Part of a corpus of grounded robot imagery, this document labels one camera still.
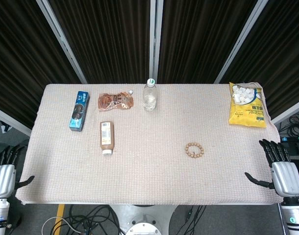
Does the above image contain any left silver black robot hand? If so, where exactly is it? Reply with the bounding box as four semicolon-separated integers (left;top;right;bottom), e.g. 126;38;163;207
0;144;35;199

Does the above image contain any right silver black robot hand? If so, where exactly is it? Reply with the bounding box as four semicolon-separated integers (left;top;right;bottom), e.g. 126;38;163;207
244;139;299;198

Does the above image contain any wooden bead bracelet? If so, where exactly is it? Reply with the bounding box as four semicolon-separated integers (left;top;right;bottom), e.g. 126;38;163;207
184;142;204;159

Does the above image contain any black power box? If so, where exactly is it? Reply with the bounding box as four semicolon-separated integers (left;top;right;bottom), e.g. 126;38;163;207
280;136;299;155

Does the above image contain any yellow floor tape strip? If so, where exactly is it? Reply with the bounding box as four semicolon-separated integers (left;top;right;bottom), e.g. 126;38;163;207
53;204;66;230

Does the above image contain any yellow marshmallow bag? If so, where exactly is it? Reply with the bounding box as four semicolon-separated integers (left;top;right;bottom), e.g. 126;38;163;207
228;82;267;128

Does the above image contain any blue cookie box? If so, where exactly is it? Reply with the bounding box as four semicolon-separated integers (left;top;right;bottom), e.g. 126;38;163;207
68;91;91;132

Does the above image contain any brown sauce bottle white cap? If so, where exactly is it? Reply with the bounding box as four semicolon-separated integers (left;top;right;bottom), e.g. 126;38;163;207
100;120;115;157

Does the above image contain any black curtain panel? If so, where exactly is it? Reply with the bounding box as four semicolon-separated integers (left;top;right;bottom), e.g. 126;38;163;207
158;0;259;85
219;0;299;120
48;0;155;85
0;0;83;129

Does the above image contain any brown spout pouch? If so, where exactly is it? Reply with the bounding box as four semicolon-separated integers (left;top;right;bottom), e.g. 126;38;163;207
98;90;135;112

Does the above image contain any beige waffle tablecloth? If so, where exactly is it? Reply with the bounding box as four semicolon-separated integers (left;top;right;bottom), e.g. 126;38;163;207
15;83;284;205

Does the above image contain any clear plastic water bottle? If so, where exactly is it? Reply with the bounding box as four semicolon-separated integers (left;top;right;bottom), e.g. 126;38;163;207
142;78;157;112

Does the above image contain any black coiled cable bundle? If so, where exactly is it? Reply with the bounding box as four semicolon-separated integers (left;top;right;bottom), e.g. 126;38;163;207
278;113;299;138

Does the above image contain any grey aluminium partition rail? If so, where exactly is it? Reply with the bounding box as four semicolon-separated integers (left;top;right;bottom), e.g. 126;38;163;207
0;105;32;137
271;97;299;125

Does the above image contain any white floor cable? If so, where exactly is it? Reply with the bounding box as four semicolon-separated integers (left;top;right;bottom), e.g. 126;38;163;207
41;216;84;234

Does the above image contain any black floor cable bundle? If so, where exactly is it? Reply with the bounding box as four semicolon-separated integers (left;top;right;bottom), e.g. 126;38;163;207
66;204;127;235
181;205;207;235

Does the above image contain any grey aluminium partition post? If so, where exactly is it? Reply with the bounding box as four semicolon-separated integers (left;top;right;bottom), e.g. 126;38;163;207
148;0;164;80
213;0;273;84
36;0;88;84

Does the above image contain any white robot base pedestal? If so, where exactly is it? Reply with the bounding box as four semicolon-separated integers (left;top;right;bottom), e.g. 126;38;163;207
109;204;177;235

